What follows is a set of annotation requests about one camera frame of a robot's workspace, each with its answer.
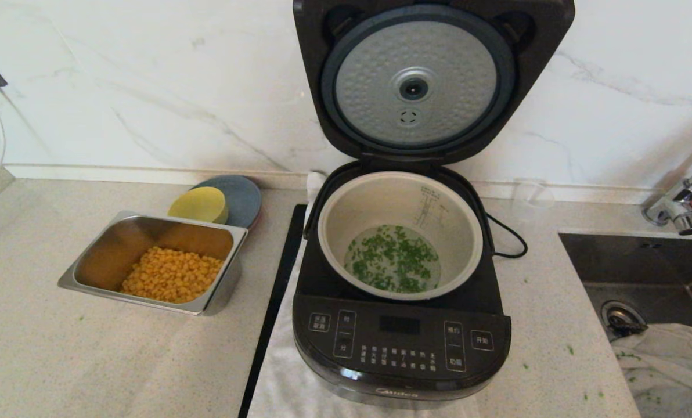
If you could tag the chopped green onions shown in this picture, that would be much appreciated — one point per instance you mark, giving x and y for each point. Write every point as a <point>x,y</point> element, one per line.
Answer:
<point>392,258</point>

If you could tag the crumpled white dish cloth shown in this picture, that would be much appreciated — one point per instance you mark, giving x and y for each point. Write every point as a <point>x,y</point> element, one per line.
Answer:
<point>671,366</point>

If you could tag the rectangular stainless steel tray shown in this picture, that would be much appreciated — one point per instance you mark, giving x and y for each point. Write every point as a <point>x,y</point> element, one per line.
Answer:
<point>111,249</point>

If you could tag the clear glass cup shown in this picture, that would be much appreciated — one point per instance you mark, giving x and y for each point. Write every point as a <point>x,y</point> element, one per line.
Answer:
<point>532,200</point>

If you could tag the stainless steel sink basin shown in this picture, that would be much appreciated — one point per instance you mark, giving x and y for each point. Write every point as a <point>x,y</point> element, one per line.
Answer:
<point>630,261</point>

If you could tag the long black flat strip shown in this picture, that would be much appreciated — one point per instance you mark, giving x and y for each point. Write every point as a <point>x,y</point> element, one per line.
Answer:
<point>276,290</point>

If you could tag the black rice cooker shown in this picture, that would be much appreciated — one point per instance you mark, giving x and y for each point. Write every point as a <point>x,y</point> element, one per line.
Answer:
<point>404,348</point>

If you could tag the small yellow bowl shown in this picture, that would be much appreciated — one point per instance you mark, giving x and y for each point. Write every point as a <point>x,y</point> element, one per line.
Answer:
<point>198,204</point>

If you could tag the round metal sink drain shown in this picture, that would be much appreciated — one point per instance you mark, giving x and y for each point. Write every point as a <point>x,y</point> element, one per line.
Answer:
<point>622,318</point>

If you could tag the grey inner cooking pot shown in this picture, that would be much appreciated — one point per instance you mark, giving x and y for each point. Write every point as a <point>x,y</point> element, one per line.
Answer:
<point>346,215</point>

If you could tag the white towel under cooker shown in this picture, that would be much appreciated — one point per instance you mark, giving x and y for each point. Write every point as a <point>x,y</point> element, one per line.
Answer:
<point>276,383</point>

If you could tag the grey-blue round plate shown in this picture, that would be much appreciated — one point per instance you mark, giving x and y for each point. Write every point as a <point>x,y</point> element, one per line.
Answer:
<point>244,200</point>

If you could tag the yellow corn kernels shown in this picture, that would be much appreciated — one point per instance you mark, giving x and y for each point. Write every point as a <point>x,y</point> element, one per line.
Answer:
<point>172,276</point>

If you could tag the chrome kitchen faucet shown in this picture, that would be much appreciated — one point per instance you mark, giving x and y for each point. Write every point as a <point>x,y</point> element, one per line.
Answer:
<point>685,217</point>

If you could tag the black rice cooker lid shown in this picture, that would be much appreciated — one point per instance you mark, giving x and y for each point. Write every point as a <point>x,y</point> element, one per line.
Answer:
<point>421,104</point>

